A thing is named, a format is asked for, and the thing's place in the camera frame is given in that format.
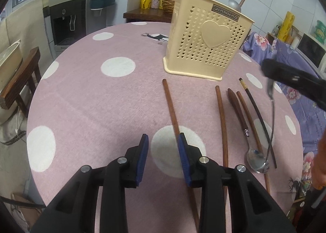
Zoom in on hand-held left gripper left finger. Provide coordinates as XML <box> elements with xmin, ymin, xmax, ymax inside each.
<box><xmin>31</xmin><ymin>133</ymin><xmax>149</xmax><ymax>233</ymax></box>

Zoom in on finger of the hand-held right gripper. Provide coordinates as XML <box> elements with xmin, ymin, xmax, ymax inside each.
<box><xmin>262</xmin><ymin>58</ymin><xmax>326</xmax><ymax>111</ymax></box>

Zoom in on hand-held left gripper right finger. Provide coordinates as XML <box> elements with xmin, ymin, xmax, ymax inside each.
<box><xmin>177</xmin><ymin>132</ymin><xmax>297</xmax><ymax>233</ymax></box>

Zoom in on cream plastic utensil holder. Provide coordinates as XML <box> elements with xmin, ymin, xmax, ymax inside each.
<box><xmin>163</xmin><ymin>0</ymin><xmax>255</xmax><ymax>81</ymax></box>

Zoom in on person's right forearm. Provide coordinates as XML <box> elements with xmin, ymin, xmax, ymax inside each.
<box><xmin>311</xmin><ymin>133</ymin><xmax>326</xmax><ymax>190</ymax></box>

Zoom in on white microwave oven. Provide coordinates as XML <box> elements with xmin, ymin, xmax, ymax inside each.
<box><xmin>297</xmin><ymin>33</ymin><xmax>326</xmax><ymax>80</ymax></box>

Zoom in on small cardboard box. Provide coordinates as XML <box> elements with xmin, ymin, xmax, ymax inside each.
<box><xmin>266</xmin><ymin>31</ymin><xmax>278</xmax><ymax>45</ymax></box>

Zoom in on black chopstick gold band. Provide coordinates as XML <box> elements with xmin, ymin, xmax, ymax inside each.
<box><xmin>239</xmin><ymin>78</ymin><xmax>278</xmax><ymax>169</ymax></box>

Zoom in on yellow plastic roll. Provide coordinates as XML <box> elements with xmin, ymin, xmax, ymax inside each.
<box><xmin>276</xmin><ymin>11</ymin><xmax>296</xmax><ymax>42</ymax></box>

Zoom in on purple floral cloth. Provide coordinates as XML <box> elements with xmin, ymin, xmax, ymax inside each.
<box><xmin>242</xmin><ymin>31</ymin><xmax>326</xmax><ymax>198</ymax></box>

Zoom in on green packets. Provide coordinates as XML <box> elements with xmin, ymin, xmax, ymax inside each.
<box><xmin>314</xmin><ymin>20</ymin><xmax>326</xmax><ymax>38</ymax></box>

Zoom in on pink polka dot tablecloth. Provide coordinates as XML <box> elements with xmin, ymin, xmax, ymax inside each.
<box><xmin>27</xmin><ymin>21</ymin><xmax>303</xmax><ymax>233</ymax></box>

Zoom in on brown cardboard box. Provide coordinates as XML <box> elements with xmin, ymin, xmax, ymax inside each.
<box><xmin>11</xmin><ymin>192</ymin><xmax>44</xmax><ymax>226</ymax></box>

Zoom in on woven brown basin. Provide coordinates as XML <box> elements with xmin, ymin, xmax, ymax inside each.
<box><xmin>162</xmin><ymin>0</ymin><xmax>177</xmax><ymax>15</ymax></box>

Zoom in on dark wooden counter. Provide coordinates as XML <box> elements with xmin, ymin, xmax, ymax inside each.
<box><xmin>123</xmin><ymin>7</ymin><xmax>174</xmax><ymax>23</ymax></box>

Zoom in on dark wooden chair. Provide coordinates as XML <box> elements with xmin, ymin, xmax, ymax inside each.
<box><xmin>0</xmin><ymin>46</ymin><xmax>42</xmax><ymax>119</ymax></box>

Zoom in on beige cloth cover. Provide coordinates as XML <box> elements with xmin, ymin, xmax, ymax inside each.
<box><xmin>0</xmin><ymin>0</ymin><xmax>55</xmax><ymax>62</ymax></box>

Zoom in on white black water dispenser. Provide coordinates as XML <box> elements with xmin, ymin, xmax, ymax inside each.
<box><xmin>43</xmin><ymin>0</ymin><xmax>92</xmax><ymax>51</ymax></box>

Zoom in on wooden handled metal spoon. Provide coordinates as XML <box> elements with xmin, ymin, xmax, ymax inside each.
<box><xmin>227</xmin><ymin>88</ymin><xmax>270</xmax><ymax>173</ymax></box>

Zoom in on white cable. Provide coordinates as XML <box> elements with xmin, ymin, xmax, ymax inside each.
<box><xmin>14</xmin><ymin>111</ymin><xmax>27</xmax><ymax>136</ymax></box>

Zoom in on blue wall holder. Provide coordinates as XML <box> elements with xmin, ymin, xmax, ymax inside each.
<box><xmin>90</xmin><ymin>0</ymin><xmax>116</xmax><ymax>10</ymax></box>

